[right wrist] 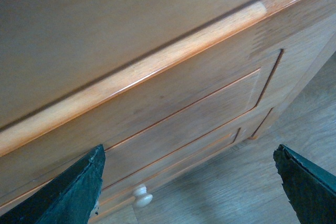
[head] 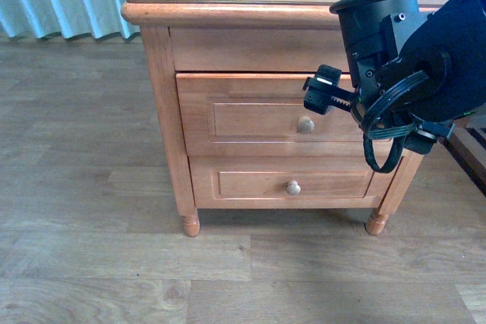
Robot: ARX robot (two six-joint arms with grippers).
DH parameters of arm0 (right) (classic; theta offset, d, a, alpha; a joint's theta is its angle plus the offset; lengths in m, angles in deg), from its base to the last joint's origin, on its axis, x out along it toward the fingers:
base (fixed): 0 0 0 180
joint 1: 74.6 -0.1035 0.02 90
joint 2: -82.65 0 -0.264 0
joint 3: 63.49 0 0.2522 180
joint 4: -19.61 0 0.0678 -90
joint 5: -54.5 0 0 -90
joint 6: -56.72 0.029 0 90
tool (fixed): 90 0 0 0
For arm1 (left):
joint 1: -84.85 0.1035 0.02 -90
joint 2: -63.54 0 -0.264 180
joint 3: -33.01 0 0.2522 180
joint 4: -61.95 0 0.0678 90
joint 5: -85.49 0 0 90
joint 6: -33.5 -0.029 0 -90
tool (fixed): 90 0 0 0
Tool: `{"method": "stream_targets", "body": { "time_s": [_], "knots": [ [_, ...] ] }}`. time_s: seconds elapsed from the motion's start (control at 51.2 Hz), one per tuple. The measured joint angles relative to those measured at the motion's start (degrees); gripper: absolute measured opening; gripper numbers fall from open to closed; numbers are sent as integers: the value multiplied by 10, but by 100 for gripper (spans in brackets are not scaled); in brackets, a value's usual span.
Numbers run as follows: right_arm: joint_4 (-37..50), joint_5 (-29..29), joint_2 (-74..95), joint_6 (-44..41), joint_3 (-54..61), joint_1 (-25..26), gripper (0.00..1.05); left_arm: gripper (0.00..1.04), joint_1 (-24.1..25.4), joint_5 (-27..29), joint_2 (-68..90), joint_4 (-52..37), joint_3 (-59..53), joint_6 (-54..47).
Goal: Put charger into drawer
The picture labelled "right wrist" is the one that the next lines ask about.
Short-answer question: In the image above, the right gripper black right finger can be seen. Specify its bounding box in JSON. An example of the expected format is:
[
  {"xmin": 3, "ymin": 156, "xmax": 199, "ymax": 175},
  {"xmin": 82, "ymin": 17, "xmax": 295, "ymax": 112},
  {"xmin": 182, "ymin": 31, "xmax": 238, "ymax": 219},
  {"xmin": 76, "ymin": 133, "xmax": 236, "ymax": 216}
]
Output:
[{"xmin": 274, "ymin": 144, "xmax": 335, "ymax": 223}]

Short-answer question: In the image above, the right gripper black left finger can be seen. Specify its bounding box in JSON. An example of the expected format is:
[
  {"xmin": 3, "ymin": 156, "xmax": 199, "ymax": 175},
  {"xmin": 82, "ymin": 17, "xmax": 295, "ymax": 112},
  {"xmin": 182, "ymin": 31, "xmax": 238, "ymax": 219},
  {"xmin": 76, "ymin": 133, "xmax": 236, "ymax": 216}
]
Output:
[{"xmin": 1, "ymin": 144, "xmax": 106, "ymax": 223}]

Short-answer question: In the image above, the wooden nightstand cabinet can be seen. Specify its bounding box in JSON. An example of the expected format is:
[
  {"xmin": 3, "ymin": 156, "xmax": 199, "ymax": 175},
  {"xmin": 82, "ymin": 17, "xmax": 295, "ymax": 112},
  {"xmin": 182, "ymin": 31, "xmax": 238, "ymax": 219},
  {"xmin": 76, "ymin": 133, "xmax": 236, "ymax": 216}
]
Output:
[{"xmin": 0, "ymin": 0, "xmax": 336, "ymax": 224}]

